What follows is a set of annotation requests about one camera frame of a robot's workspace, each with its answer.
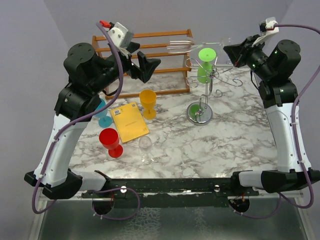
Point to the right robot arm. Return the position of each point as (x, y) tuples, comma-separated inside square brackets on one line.
[(278, 94)]

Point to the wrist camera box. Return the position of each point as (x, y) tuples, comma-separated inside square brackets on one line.
[(268, 29), (119, 34)]

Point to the yellow book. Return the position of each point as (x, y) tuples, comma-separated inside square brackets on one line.
[(129, 122)]

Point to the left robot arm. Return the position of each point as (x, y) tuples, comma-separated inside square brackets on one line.
[(89, 74)]

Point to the chrome wine glass rack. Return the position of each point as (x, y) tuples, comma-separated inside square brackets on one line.
[(199, 112)]

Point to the wooden shelf rack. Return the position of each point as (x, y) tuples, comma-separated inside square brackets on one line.
[(170, 62)]

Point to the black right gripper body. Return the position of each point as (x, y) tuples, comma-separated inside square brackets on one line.
[(255, 58)]

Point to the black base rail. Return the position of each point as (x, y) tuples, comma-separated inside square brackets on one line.
[(171, 192)]

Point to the blue plastic wine glass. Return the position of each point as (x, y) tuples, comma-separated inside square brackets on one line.
[(104, 120)]

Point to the red plastic wine glass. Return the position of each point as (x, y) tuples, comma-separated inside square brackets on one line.
[(109, 138)]

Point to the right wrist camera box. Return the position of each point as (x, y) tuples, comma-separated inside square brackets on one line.
[(268, 29)]

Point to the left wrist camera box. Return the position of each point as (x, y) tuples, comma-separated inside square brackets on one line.
[(119, 34)]

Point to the green plastic wine glass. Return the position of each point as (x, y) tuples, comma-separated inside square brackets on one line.
[(207, 56)]

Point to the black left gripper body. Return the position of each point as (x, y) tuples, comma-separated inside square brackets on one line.
[(126, 63)]

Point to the clear champagne flute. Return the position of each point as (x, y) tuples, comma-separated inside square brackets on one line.
[(189, 45)]

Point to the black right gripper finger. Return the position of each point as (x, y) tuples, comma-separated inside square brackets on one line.
[(233, 51), (240, 62)]

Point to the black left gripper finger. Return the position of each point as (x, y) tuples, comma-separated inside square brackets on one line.
[(147, 66), (132, 47)]

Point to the yellow plastic wine glass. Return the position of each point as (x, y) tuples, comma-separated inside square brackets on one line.
[(148, 101)]

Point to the clear round wine glass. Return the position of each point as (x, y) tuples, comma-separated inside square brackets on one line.
[(146, 146)]

